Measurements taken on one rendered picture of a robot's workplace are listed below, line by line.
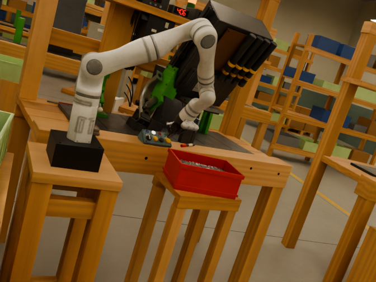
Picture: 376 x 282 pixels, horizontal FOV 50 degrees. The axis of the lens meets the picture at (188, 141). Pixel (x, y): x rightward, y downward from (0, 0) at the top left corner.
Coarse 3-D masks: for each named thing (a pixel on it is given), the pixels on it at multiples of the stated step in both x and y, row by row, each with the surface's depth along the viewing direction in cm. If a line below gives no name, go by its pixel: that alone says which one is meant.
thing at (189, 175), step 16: (176, 160) 177; (192, 160) 195; (208, 160) 197; (224, 160) 200; (176, 176) 174; (192, 176) 175; (208, 176) 177; (224, 176) 180; (240, 176) 181; (208, 192) 180; (224, 192) 182
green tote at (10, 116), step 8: (0, 112) 152; (8, 112) 153; (0, 120) 152; (8, 120) 143; (0, 128) 153; (8, 128) 142; (0, 136) 126; (8, 136) 151; (0, 144) 126; (0, 152) 135; (0, 160) 142
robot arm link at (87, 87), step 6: (78, 78) 150; (84, 78) 150; (90, 78) 150; (102, 78) 152; (78, 84) 148; (84, 84) 148; (90, 84) 149; (96, 84) 150; (78, 90) 146; (84, 90) 145; (90, 90) 146; (96, 90) 148; (84, 96) 146; (90, 96) 146; (96, 96) 148
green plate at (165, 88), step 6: (168, 66) 219; (168, 72) 217; (174, 72) 212; (162, 78) 219; (168, 78) 214; (174, 78) 214; (156, 84) 222; (162, 84) 216; (168, 84) 213; (156, 90) 219; (162, 90) 214; (168, 90) 215; (174, 90) 217; (150, 96) 222; (156, 96) 217; (168, 96) 216; (174, 96) 218
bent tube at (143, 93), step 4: (156, 72) 218; (160, 72) 220; (156, 76) 217; (160, 76) 220; (152, 80) 220; (156, 80) 219; (160, 80) 217; (148, 84) 222; (144, 88) 223; (148, 88) 224; (144, 92) 223; (140, 96) 222; (144, 96) 223; (140, 100) 221; (144, 100) 222; (140, 104) 219; (140, 108) 217
